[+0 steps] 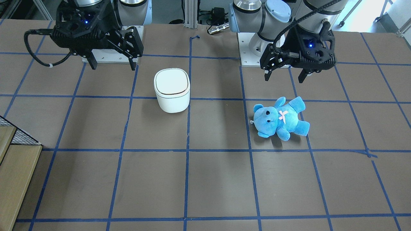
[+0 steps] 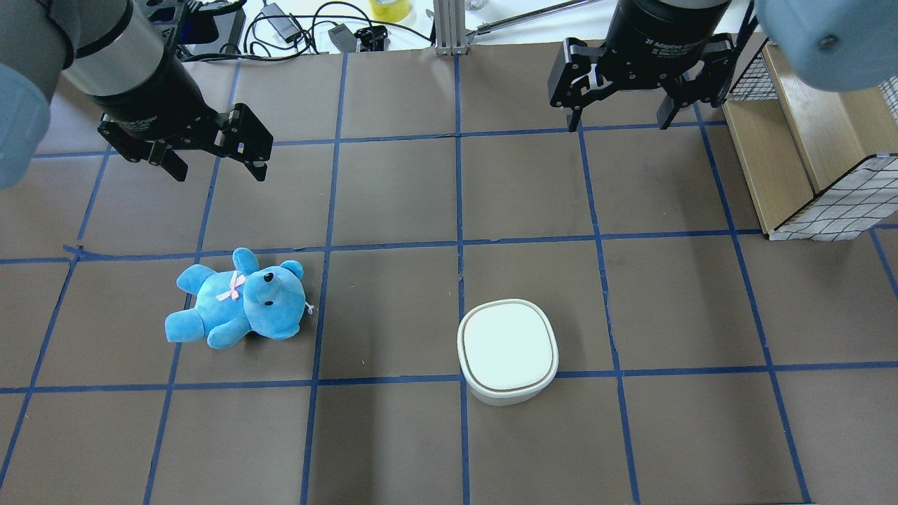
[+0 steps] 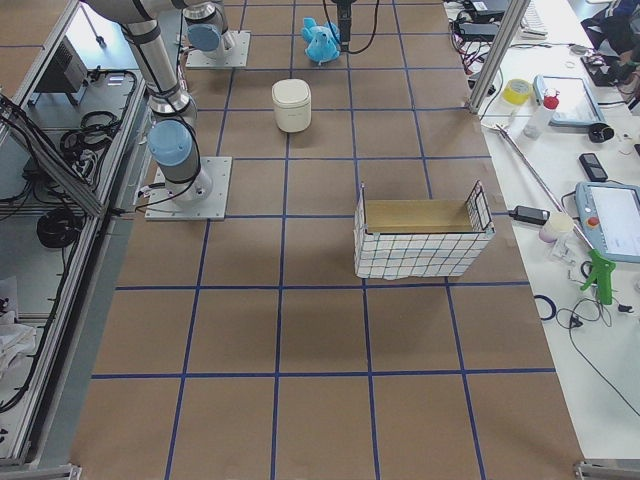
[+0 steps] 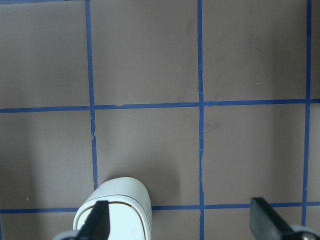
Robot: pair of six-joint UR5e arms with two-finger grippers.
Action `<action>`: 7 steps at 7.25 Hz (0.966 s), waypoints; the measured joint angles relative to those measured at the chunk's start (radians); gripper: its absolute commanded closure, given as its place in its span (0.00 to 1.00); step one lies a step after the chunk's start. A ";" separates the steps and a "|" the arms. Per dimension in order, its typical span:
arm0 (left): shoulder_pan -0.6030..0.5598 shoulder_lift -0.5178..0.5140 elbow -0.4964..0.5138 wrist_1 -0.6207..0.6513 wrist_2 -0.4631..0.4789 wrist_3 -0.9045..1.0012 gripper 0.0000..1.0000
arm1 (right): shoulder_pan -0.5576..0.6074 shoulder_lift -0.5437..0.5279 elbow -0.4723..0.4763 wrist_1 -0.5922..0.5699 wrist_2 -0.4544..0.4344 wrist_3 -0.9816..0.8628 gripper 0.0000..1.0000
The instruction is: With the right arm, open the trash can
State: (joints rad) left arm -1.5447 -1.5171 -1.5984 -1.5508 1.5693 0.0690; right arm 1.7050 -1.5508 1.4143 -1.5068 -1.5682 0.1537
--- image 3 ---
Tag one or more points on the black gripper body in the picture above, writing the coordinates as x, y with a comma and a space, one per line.
343, 15

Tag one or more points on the white trash can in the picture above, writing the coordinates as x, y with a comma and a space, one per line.
292, 105

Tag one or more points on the blue plush toy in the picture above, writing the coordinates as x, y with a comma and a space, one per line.
322, 40

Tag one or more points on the black power brick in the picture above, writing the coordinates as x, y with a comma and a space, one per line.
473, 32

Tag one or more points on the yellow tape roll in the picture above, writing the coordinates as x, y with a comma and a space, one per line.
517, 91

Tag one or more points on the white bottle red cap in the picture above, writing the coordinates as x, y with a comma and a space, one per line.
541, 118

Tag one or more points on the grid-patterned cardboard box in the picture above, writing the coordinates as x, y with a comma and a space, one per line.
397, 239

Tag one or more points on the upper teach pendant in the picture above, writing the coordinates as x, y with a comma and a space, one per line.
578, 106

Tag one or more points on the teach pendant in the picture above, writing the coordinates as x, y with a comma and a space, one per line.
609, 217
578, 106

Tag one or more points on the black power adapter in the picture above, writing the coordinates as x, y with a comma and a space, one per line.
529, 215

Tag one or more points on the black tape roll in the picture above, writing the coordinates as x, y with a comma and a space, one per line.
600, 132

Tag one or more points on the black control box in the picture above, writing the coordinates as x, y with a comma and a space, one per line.
65, 74

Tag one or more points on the white pink cup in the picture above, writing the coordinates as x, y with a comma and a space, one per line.
557, 225

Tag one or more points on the lower teach pendant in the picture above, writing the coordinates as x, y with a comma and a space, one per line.
609, 217

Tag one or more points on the aluminium frame post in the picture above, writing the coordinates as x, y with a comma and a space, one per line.
509, 26

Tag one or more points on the green-handled reacher grabber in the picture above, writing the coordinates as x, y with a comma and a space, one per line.
600, 275

